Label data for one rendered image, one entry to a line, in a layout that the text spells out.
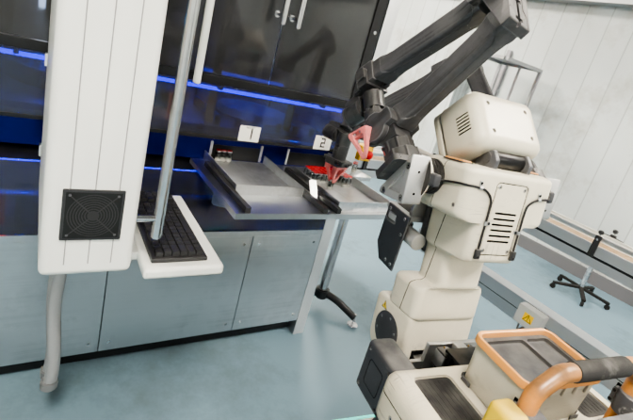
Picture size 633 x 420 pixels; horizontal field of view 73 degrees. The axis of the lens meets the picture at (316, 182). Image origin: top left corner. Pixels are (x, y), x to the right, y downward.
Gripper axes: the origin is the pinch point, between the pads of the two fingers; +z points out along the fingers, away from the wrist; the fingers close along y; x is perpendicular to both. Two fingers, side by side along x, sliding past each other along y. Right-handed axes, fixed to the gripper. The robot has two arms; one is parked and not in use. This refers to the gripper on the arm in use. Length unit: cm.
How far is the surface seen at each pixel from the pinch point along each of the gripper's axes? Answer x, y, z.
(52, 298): 89, 17, 41
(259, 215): 44.5, -11.2, 5.1
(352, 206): 7.7, -18.2, 2.2
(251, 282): 8, 20, 58
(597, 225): -336, -56, 34
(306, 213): 27.7, -15.0, 4.3
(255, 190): 36.8, 1.2, 3.0
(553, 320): -78, -81, 36
